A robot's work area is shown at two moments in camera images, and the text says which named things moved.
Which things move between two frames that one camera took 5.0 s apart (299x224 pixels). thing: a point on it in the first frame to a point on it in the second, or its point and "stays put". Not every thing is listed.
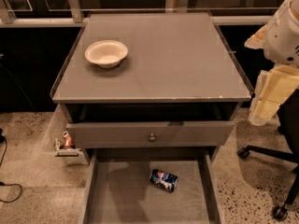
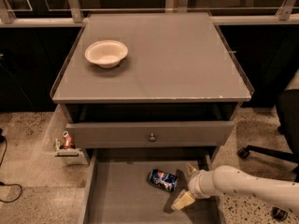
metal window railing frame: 177,3 stays put
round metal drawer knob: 151,138 stays put
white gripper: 282,39 to 195,183
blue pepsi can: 164,180 stays put
